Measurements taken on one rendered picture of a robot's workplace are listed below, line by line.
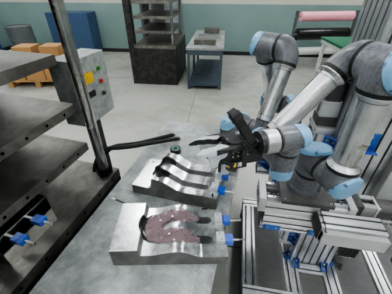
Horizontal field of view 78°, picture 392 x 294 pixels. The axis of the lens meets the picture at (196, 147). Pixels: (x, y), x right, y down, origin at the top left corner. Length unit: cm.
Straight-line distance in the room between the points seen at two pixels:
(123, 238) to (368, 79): 106
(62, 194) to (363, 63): 156
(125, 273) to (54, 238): 43
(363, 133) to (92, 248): 119
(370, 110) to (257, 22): 683
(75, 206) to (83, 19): 683
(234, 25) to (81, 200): 669
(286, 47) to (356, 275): 156
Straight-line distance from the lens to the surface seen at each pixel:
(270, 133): 72
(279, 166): 80
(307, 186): 116
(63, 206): 158
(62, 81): 160
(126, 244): 114
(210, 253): 114
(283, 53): 121
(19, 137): 125
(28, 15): 952
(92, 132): 150
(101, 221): 140
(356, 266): 215
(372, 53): 87
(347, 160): 97
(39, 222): 140
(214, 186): 132
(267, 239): 203
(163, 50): 511
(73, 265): 129
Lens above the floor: 183
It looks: 35 degrees down
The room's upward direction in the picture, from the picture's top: straight up
